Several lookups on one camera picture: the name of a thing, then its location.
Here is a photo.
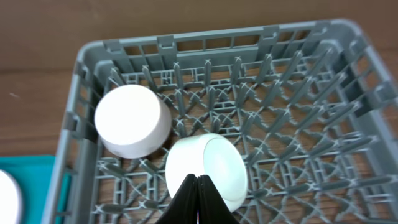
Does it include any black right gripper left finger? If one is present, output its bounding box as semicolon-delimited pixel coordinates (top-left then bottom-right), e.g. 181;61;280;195
155;174;199;224

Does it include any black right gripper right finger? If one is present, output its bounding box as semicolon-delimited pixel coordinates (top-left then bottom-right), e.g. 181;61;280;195
198;175;239;224

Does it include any white bowl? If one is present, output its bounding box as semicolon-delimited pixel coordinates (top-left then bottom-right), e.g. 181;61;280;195
165;133;248;212

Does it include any bowl with rice and nuts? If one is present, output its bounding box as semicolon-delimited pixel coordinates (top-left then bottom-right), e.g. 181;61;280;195
94;85;172;159

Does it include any grey dishwasher rack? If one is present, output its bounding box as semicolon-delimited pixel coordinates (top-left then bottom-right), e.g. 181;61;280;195
42;19;397;223

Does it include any teal plastic tray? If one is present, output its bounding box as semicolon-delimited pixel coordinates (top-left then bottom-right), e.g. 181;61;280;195
1;155;55;223

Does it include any large white plate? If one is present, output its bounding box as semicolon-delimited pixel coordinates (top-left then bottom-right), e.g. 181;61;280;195
1;170;23;224

